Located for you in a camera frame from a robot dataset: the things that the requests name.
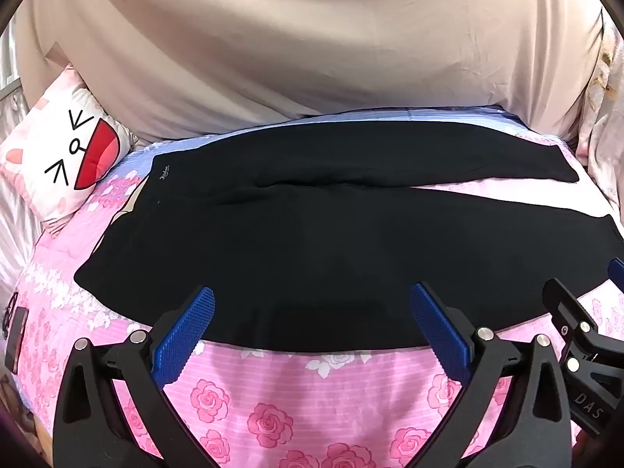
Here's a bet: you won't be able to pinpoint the pink floral blanket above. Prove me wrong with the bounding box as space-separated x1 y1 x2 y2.
0 106 624 468

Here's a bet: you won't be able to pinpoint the cat face pillow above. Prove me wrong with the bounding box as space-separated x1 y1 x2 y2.
0 64 133 222

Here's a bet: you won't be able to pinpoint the dark flat object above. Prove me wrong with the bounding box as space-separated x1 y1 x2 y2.
0 292 31 376

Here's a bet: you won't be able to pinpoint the white satin sheet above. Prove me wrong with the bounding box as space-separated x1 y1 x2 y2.
0 183 47 303

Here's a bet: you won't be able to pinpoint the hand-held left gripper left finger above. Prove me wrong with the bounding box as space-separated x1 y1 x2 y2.
53 285 216 468

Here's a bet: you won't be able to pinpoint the black pants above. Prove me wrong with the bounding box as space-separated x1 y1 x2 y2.
73 118 620 353

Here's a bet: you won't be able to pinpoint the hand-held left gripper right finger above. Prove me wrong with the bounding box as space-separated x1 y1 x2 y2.
408 282 577 468

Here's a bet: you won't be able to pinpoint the beige crumpled cloth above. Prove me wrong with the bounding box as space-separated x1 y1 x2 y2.
575 22 624 235

